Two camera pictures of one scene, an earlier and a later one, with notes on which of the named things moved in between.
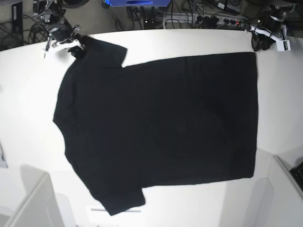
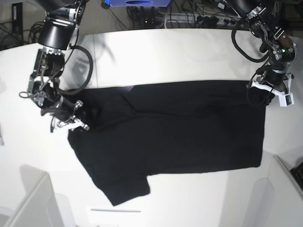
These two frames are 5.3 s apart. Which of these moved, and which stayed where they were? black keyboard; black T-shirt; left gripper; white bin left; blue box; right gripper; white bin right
Moved: right gripper; left gripper; black T-shirt
Stayed: white bin right; blue box; black keyboard; white bin left
